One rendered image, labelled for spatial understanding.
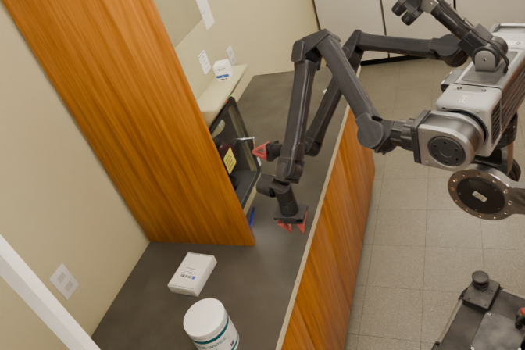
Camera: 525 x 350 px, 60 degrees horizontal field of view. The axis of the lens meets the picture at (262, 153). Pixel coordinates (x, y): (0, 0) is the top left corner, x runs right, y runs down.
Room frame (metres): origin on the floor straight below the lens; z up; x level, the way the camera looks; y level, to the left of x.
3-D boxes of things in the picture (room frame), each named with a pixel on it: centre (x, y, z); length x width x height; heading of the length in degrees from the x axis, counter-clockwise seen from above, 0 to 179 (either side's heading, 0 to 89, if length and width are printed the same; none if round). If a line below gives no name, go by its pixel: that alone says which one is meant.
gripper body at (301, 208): (1.13, -0.02, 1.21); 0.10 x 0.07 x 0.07; 61
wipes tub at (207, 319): (0.93, 0.33, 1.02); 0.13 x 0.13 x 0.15
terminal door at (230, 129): (1.54, 0.11, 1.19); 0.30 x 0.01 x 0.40; 151
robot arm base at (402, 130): (0.96, -0.38, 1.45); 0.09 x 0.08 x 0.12; 128
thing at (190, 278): (1.24, 0.40, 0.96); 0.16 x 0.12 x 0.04; 146
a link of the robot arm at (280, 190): (1.13, -0.02, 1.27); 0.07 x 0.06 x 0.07; 38
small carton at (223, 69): (1.58, 0.03, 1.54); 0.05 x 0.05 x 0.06; 69
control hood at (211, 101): (1.52, 0.07, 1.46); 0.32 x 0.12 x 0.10; 151
